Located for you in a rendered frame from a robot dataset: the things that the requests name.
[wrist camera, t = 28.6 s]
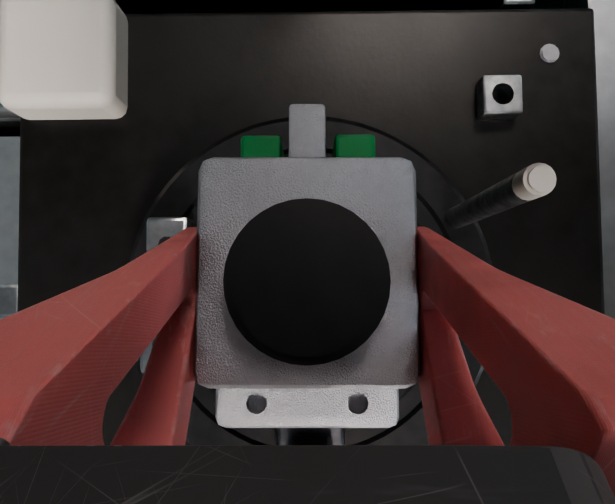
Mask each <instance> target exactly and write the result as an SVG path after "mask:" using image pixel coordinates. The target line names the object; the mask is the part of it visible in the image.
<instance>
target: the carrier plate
mask: <svg viewBox="0 0 615 504"><path fill-rule="evenodd" d="M125 15H126V17H127V20H128V108H127V111H126V114H125V115H124V116H123V117H121V118H118V119H81V120H28V119H24V118H22V117H21V122H20V184H19V246H18V308H17V312H19V311H21V310H24V309H26V308H28V307H31V306H33V305H35V304H38V303H40V302H43V301H45V300H47V299H50V298H52V297H54V296H57V295H59V294H61V293H64V292H66V291H68V290H71V289H73V288H75V287H78V286H80V285H83V284H85V283H87V282H90V281H92V280H94V279H97V278H99V277H101V276H104V275H106V274H108V273H111V272H113V271H115V270H117V269H119V268H121V267H122V266H124V265H126V264H128V263H129V259H130V256H131V252H132V248H133V245H134V242H135V239H136V237H137V234H138V231H139V229H140V227H141V225H142V222H143V220H144V218H145V216H146V214H147V212H148V211H149V209H150V207H151V206H152V204H153V202H154V201H155V199H156V198H157V196H158V195H159V194H160V192H161V191H162V190H163V188H164V187H165V186H166V184H167V183H168V182H169V181H170V180H171V179H172V178H173V176H174V175H175V174H176V173H177V172H178V171H179V170H180V169H181V168H182V167H183V166H184V165H185V164H187V163H188V162H189V161H190V160H191V159H192V158H193V157H195V156H196V155H197V154H199V153H200V152H201V151H203V150H204V149H205V148H207V147H208V146H210V145H212V144H213V143H215V142H217V141H218V140H220V139H222V138H224V137H226V136H228V135H230V134H232V133H234V132H236V131H238V130H241V129H244V128H247V127H249V126H252V125H255V124H259V123H263V122H266V121H270V120H275V119H282V118H288V117H289V107H290V105H291V104H323V105H325V108H326V117H332V118H339V119H345V120H350V121H354V122H358V123H362V124H365V125H368V126H371V127H374V128H377V129H379V130H381V131H384V132H386V133H388V134H390V135H393V136H395V137H396V138H398V139H400V140H402V141H403V142H405V143H407V144H409V145H410V146H412V147H413V148H415V149H416V150H417V151H419V152H420V153H422V154H423V155H424V156H426V157H427V158H428V159H429V160H430V161H431V162H433V163H434V164H435V165H436V166H437V167H438V168H439V169H440V170H441V171H442V172H443V173H444V174H445V175H446V176H447V177H448V178H449V179H450V180H451V182H452V183H453V184H454V185H455V187H456V188H457V189H458V191H459V192H460V193H461V194H462V196H463V197H464V199H465V200H467V199H469V198H471V197H473V196H475V195H477V194H478V193H480V192H482V191H484V190H486V189H488V188H489V187H491V186H493V185H495V184H497V183H499V182H500V181H502V180H504V179H506V178H508V177H510V176H511V175H513V174H515V173H517V172H519V171H521V170H522V169H524V168H526V167H528V166H530V165H532V164H535V163H544V164H547V165H548V166H550V167H551V168H552V169H553V170H554V172H555V174H556V179H557V180H556V186H555V187H554V189H553V190H552V191H551V192H550V193H548V194H547V195H544V196H542V197H539V198H537V199H534V200H531V201H529V202H526V203H524V204H521V205H518V206H516V207H513V208H510V209H508V210H505V211H503V212H500V213H497V214H495V215H492V216H489V217H487V218H484V219H482V220H479V221H477V222H478V224H479V226H480V228H481V231H482V233H483V236H484V238H485V241H486V244H487V247H488V251H489V254H490V258H491V262H492V266H493V267H495V268H497V269H499V270H501V271H503V272H505V273H508V274H510V275H512V276H514V277H517V278H519V279H522V280H524V281H526V282H529V283H531V284H533V285H536V286H538V287H540V288H543V289H545V290H548V291H550V292H552V293H555V294H557V295H559V296H562V297H564V298H567V299H569V300H571V301H574V302H576V303H578V304H581V305H583V306H585V307H588V308H590V309H593V310H595V311H597V312H600V313H602V314H604V315H605V310H604V282H603V254H602V226H601V198H600V170H599V142H598V114H597V86H596V58H595V30H594V11H593V9H591V8H571V9H490V10H409V11H328V12H247V13H166V14H125ZM484 75H521V77H522V103H523V112H522V114H521V115H519V116H518V117H517V118H516V119H514V120H479V119H478V118H477V89H476V84H477V82H478V81H479V80H480V78H481V77H482V76H484ZM141 381H142V380H141V378H140V376H139V374H138V371H137V368H136V365H135V364H134V365H133V367H132V368H131V369H130V371H129V372H128V373H127V374H126V376H125V377H124V378H123V380H122V381H121V382H120V384H119V385H118V386H117V387H116V389H115V390H114V391H113V393H112V394H111V395H110V397H109V399H108V401H107V404H106V407H105V412H104V417H103V429H102V432H103V441H104V444H105V445H110V444H111V442H112V440H113V438H114V436H115V434H116V433H117V431H118V429H119V427H120V425H121V423H122V421H123V419H124V417H125V415H126V414H127V412H128V410H129V408H130V406H131V404H132V402H133V400H134V398H135V396H136V393H137V391H138V389H139V386H140V384H141ZM476 390H477V392H478V395H479V397H480V399H481V401H482V403H483V405H484V407H485V409H486V411H487V413H488V415H489V417H490V419H491V420H492V422H493V424H494V426H495V428H496V430H497V432H498V434H499V436H500V438H501V439H502V441H503V443H504V445H505V446H509V445H510V442H511V438H512V419H511V412H510V408H509V404H508V402H507V399H506V397H505V395H504V394H503V393H502V391H501V390H500V389H499V387H498V386H497V385H496V384H495V382H494V381H493V380H492V378H491V377H490V376H489V375H488V373H487V372H486V371H485V369H484V370H483V372H482V374H481V377H480V379H479V381H478V383H477V386H476Z"/></svg>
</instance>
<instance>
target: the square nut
mask: <svg viewBox="0 0 615 504"><path fill-rule="evenodd" d="M476 89H477V118H478V119H479V120H514V119H516V118H517V117H518V116H519V115H521V114H522V112H523V103H522V77H521V75H484V76H482V77H481V78H480V80H479V81H478V82H477V84H476ZM493 91H498V92H500V93H502V94H503V95H504V97H505V99H506V104H499V103H497V102H496V101H495V100H494V99H493V96H492V92H493Z"/></svg>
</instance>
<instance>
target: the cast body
mask: <svg viewBox="0 0 615 504"><path fill-rule="evenodd" d="M194 375H195V378H196V380H197V383H198V384H199V385H202V386H204V387H206V388H215V389H216V410H215V418H216V420H217V423H218V425H220V426H222V427H225V428H390V427H392V426H395V425H396V424H397V421H398V419H399V389H405V388H408V387H410V386H413V385H415V384H416V383H417V381H418V378H419V375H420V331H419V297H418V253H417V203H416V171H415V169H414V167H413V164H412V162H411V161H410V160H407V159H404V158H401V157H326V108H325V105H323V104H291V105H290V107H289V157H213V158H210V159H207V160H205V161H203V162H202V165H201V167H200V169H199V171H198V206H197V258H196V298H195V332H194Z"/></svg>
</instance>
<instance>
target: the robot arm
mask: <svg viewBox="0 0 615 504"><path fill-rule="evenodd" d="M417 253H418V297H419V331H420V375H419V378H418V380H419V386H420V392H421V399H422V405H423V411H424V417H425V423H426V430H427V436H428V442H429V445H185V443H186V436H187V430H188V424H189V418H190V412H191V405H192V399H193V393H194V387H195V381H196V378H195V375H194V332H195V298H196V258H197V227H189V228H186V229H184V230H183V231H181V232H179V233H178V234H176V235H174V236H173V237H171V238H169V239H168V240H166V241H164V242H163V243H161V244H159V245H158V246H156V247H154V248H153V249H151V250H149V251H148V252H146V253H144V254H143V255H141V256H139V257H138V258H136V259H134V260H133V261H131V262H129V263H128V264H126V265H124V266H122V267H121V268H119V269H117V270H115V271H113V272H111V273H108V274H106V275H104V276H101V277H99V278H97V279H94V280H92V281H90V282H87V283H85V284H83V285H80V286H78V287H75V288H73V289H71V290H68V291H66V292H64V293H61V294H59V295H57V296H54V297H52V298H50V299H47V300H45V301H43V302H40V303H38V304H35V305H33V306H31V307H28V308H26V309H24V310H21V311H19V312H17V313H14V314H12V315H10V316H7V317H5V318H2V319H0V504H615V319H614V318H611V317H609V316H607V315H604V314H602V313H600V312H597V311H595V310H593V309H590V308H588V307H585V306H583V305H581V304H578V303H576V302H574V301H571V300H569V299H567V298H564V297H562V296H559V295H557V294H555V293H552V292H550V291H548V290H545V289H543V288H540V287H538V286H536V285H533V284H531V283H529V282H526V281H524V280H522V279H519V278H517V277H514V276H512V275H510V274H508V273H505V272H503V271H501V270H499V269H497V268H495V267H493V266H491V265H490V264H488V263H486V262H484V261H483V260H481V259H479V258H478V257H476V256H474V255H473V254H471V253H469V252H468V251H466V250H464V249H463V248H461V247H459V246H458V245H456V244H454V243H453V242H451V241H449V240H448V239H446V238H444V237H443V236H441V235H439V234H437V233H436V232H434V231H432V230H431V229H429V228H427V227H421V226H417ZM458 336H459V337H460V338H461V340H462V341H463V342H464V343H465V345H466V346H467V347H468V349H469V350H470V351H471V352H472V354H473V355H474V356H475V358H476V359H477V360H478V362H479V363H480V364H481V365H482V367H483V368H484V369H485V371H486V372H487V373H488V375H489V376H490V377H491V378H492V380H493V381H494V382H495V384H496V385H497V386H498V387H499V389H500V390H501V391H502V393H503V394H504V395H505V397H506V399H507V402H508V404H509V408H510V412H511V419H512V438H511V442H510V445H509V446H505V445H504V443H503V441H502V439H501V438H500V436H499V434H498V432H497V430H496V428H495V426H494V424H493V422H492V420H491V419H490V417H489V415H488V413H487V411H486V409H485V407H484V405H483V403H482V401H481V399H480V397H479V395H478V392H477V390H476V388H475V385H474V383H473V380H472V377H471V374H470V371H469V368H468V365H467V362H466V359H465V356H464V353H463V349H462V346H461V343H460V340H459V337H458ZM155 337H156V338H155ZM154 338H155V341H154V344H153V347H152V350H151V353H150V357H149V360H148V363H147V366H146V369H145V372H144V375H143V378H142V381H141V384H140V386H139V389H138V391H137V393H136V396H135V398H134V400H133V402H132V404H131V406H130V408H129V410H128V412H127V414H126V415H125V417H124V419H123V421H122V423H121V425H120V427H119V429H118V431H117V433H116V434H115V436H114V438H113V440H112V442H111V444H110V445H105V444H104V441H103V432H102V429H103V417H104V412H105V407H106V404H107V401H108V399H109V397H110V395H111V394H112V393H113V391H114V390H115V389H116V387H117V386H118V385H119V384H120V382H121V381H122V380H123V378H124V377H125V376H126V374H127V373H128V372H129V371H130V369H131V368H132V367H133V365H134V364H135V363H136V361H137V360H138V359H139V357H140V356H141V355H142V354H143V352H144V351H145V350H146V348H147V347H148V346H149V344H150V343H151V342H152V341H153V339H154Z"/></svg>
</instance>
